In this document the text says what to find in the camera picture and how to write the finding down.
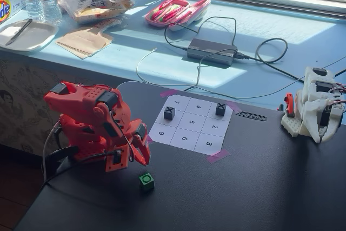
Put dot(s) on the grey power adapter brick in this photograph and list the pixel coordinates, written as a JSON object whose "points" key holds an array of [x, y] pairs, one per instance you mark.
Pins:
{"points": [[211, 51]]}

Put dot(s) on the printed paper packet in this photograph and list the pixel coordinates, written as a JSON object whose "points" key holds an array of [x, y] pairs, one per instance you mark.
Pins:
{"points": [[108, 23]]}

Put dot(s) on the green cube with circle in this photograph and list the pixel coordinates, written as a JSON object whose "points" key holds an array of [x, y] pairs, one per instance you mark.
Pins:
{"points": [[146, 183]]}

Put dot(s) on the black toothed strip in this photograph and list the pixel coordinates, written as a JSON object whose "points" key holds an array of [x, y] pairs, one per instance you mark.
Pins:
{"points": [[252, 116]]}

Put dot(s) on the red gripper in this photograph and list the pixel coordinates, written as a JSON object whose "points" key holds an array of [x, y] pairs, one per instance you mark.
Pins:
{"points": [[142, 147]]}

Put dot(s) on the pink pencil case lid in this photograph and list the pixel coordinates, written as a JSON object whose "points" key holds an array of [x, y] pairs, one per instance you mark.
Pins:
{"points": [[198, 7]]}

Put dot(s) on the white disposable plate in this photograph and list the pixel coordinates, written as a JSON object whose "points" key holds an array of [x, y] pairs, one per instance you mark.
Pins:
{"points": [[32, 36]]}

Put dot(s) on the pink pencil case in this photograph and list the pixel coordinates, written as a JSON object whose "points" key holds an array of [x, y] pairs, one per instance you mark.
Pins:
{"points": [[165, 16]]}

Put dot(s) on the red mounted wrist camera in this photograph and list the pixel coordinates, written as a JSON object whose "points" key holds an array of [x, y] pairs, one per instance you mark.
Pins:
{"points": [[116, 160]]}

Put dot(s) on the white numbered grid paper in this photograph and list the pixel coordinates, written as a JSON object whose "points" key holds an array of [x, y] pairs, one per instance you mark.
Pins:
{"points": [[192, 122]]}

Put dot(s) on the brown paper napkins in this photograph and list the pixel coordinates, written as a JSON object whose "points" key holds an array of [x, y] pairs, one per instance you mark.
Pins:
{"points": [[83, 41]]}

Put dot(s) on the black plastic knife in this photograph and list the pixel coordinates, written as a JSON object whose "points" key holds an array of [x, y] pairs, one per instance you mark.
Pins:
{"points": [[17, 33]]}

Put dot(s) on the black cube with X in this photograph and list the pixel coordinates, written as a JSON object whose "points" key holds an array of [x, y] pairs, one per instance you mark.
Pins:
{"points": [[169, 113], [220, 109]]}

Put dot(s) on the black table clamp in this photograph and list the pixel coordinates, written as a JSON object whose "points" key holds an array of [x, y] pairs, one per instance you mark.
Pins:
{"points": [[63, 155]]}

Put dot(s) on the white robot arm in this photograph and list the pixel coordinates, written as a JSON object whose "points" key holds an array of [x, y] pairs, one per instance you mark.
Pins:
{"points": [[311, 106]]}

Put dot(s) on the red robot arm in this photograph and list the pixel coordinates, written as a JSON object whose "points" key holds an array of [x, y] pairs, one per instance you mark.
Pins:
{"points": [[81, 98]]}

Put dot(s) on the small red black device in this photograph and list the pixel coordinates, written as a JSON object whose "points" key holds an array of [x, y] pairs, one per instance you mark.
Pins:
{"points": [[289, 105]]}

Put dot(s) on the pink tape strip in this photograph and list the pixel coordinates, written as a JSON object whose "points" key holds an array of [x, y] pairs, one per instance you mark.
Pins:
{"points": [[218, 157], [169, 93], [234, 107], [149, 139]]}

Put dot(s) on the pink pen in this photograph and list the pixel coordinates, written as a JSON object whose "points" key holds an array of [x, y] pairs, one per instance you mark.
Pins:
{"points": [[170, 0]]}

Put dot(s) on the Tide detergent box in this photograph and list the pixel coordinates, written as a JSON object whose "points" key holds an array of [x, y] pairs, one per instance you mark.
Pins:
{"points": [[5, 9]]}

